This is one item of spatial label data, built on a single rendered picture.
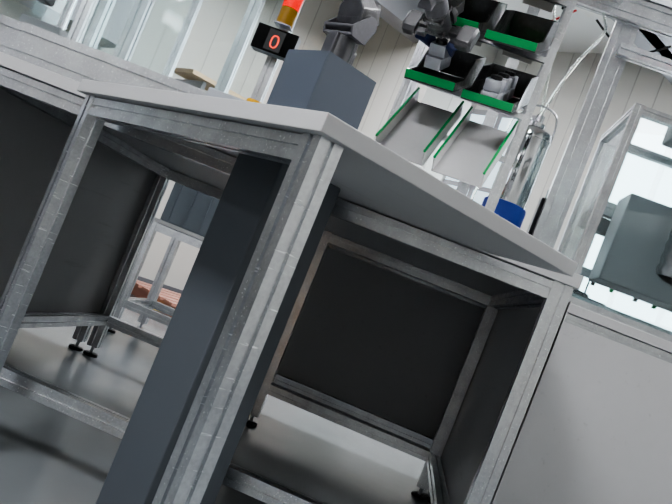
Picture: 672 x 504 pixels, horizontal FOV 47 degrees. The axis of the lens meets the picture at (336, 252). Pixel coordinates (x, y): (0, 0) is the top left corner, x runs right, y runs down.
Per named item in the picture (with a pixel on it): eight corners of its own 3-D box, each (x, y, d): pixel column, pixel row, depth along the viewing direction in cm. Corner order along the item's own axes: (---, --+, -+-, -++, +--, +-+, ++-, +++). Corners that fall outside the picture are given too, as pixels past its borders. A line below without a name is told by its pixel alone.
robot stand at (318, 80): (291, 145, 150) (329, 50, 151) (251, 137, 160) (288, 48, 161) (340, 172, 159) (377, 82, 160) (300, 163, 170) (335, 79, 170)
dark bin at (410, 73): (452, 92, 191) (461, 62, 188) (403, 77, 195) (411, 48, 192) (478, 84, 216) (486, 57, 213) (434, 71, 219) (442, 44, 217)
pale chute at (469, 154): (481, 188, 186) (485, 173, 184) (430, 171, 190) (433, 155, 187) (514, 135, 206) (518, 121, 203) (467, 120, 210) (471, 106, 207)
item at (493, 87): (494, 106, 191) (503, 78, 188) (477, 101, 192) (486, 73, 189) (501, 103, 198) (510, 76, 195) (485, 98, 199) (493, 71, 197)
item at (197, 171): (579, 289, 168) (584, 276, 168) (-26, 55, 186) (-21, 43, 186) (503, 300, 308) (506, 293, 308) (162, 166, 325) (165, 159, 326)
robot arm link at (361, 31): (349, 34, 156) (361, 5, 156) (317, 31, 162) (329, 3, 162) (367, 50, 161) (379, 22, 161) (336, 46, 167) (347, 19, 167)
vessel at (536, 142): (527, 209, 268) (567, 107, 269) (488, 194, 270) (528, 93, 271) (521, 214, 282) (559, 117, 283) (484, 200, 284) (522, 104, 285)
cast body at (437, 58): (438, 71, 191) (444, 43, 188) (423, 66, 193) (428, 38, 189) (453, 64, 198) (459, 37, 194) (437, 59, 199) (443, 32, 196)
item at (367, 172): (320, 131, 106) (328, 111, 106) (76, 90, 174) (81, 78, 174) (573, 277, 152) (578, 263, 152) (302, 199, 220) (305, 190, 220)
